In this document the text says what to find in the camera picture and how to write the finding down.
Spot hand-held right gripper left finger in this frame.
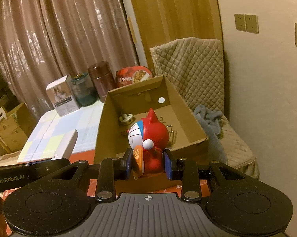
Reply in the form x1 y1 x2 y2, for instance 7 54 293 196
48 148 134 201

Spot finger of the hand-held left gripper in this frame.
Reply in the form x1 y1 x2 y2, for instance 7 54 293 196
35 158 72 179

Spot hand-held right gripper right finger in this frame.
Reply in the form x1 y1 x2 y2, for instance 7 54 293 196
163 149 249 201

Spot long white remote control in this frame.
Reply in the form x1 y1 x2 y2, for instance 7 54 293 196
17 129 79 165

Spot metal wire stand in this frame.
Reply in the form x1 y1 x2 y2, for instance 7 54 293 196
161 118 178 145

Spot red cat figurine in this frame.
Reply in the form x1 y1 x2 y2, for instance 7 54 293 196
127 108 170 180

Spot beige plug adapter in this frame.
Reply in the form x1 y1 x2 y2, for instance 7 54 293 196
118 114 134 127

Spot brown cardboard box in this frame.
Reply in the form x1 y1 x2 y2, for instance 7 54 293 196
94 75 209 165

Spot red printed table mat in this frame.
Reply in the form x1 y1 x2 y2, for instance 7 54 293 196
0 150 209 199

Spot pastel plaid tablecloth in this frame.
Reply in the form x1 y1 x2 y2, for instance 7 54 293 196
17 102 105 165

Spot printed cardboard carton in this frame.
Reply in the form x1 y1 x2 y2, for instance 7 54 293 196
0 102 38 154

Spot grey-blue towel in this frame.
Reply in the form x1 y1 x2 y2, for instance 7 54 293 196
193 104 228 164

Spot white product box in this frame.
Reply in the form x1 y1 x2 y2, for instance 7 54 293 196
45 75 80 118

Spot glass jar with dark lid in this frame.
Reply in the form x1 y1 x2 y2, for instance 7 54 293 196
69 73 98 107

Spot brown thermos container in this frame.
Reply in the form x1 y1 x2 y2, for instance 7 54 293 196
88 61 116 103

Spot red instant food bowl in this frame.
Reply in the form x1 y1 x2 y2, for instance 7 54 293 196
115 66 155 89

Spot chair with quilted cover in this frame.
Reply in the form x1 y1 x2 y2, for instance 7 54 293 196
150 38 260 179

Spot brown patterned curtains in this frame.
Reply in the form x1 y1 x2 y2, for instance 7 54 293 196
0 0 139 119

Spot wooden door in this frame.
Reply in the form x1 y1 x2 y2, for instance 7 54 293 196
125 0 223 68

